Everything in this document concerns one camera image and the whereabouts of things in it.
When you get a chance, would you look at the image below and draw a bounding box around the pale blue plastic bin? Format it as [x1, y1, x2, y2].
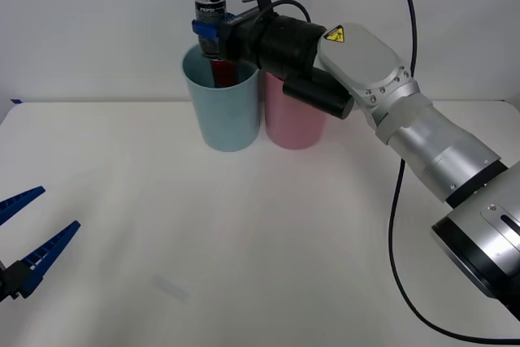
[180, 43, 260, 154]

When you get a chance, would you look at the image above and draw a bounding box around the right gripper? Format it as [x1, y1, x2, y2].
[191, 7, 272, 69]

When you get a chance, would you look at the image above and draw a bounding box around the black drink can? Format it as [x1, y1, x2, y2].
[193, 0, 228, 60]

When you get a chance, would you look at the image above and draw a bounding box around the pink plastic bin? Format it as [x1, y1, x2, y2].
[263, 69, 328, 150]

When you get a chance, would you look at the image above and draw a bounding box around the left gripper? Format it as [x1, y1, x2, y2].
[0, 185, 81, 304]

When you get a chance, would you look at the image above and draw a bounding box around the red drink can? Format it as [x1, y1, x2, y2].
[209, 58, 239, 89]

